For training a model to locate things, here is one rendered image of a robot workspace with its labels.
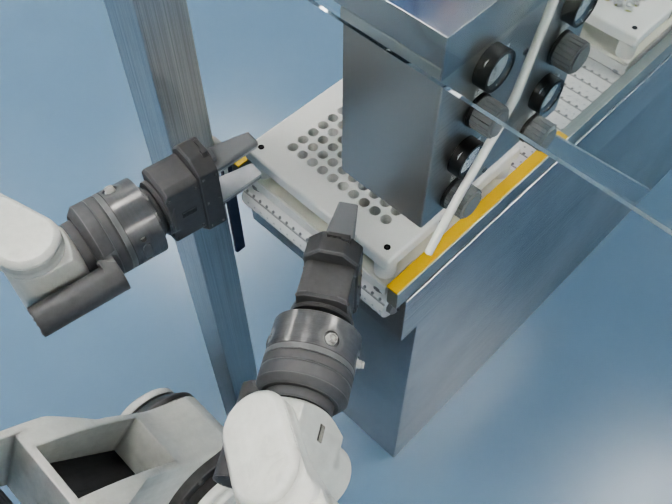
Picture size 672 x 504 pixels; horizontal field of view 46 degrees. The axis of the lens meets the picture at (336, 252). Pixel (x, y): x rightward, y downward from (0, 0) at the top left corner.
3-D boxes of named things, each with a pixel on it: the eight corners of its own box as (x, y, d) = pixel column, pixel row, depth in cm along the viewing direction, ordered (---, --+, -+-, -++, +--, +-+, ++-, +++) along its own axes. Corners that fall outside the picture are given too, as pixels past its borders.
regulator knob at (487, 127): (485, 148, 65) (493, 110, 62) (461, 132, 66) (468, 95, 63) (510, 126, 67) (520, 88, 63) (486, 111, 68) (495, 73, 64)
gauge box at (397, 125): (422, 230, 73) (447, 69, 57) (340, 169, 77) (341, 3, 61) (559, 108, 82) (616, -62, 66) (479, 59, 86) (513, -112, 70)
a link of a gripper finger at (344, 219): (363, 209, 82) (351, 257, 79) (333, 204, 82) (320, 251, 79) (364, 200, 81) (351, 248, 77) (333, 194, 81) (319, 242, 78)
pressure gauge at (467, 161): (456, 187, 69) (461, 159, 66) (444, 179, 70) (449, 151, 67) (482, 163, 71) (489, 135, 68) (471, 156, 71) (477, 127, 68)
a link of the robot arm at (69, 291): (107, 238, 90) (14, 289, 86) (83, 178, 81) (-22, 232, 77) (157, 307, 85) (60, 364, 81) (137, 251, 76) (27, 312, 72)
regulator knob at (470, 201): (458, 227, 73) (464, 197, 69) (437, 212, 74) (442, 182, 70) (481, 206, 74) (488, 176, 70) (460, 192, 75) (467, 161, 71)
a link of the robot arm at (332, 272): (289, 222, 76) (255, 328, 69) (387, 240, 75) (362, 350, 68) (294, 290, 86) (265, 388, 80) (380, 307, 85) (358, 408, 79)
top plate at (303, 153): (387, 273, 89) (388, 263, 88) (244, 157, 99) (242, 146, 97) (519, 158, 99) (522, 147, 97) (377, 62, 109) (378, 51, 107)
